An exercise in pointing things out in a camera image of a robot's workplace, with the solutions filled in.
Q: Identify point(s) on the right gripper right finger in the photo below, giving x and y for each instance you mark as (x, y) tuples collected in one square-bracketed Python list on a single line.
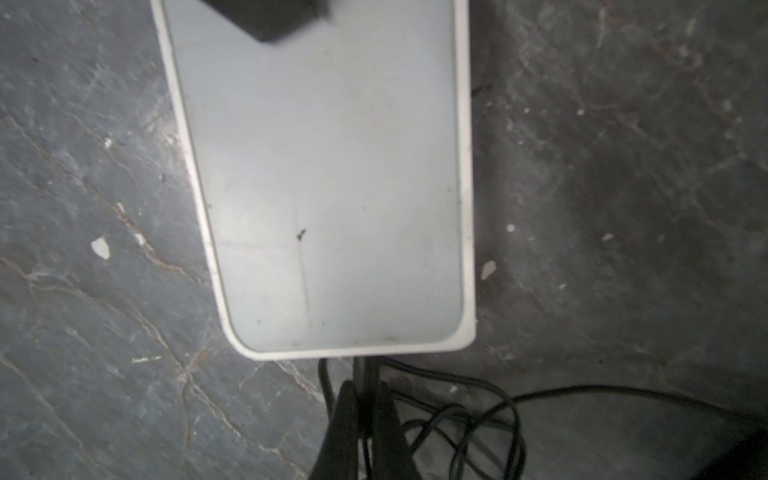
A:
[(391, 456)]

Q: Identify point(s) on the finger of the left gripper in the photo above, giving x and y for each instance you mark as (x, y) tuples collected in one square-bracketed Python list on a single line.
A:
[(271, 20)]

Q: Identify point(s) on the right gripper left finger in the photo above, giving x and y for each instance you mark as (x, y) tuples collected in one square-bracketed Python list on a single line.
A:
[(338, 455)]

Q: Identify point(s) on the white rectangular box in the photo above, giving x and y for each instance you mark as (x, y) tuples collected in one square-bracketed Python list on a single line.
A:
[(332, 176)]

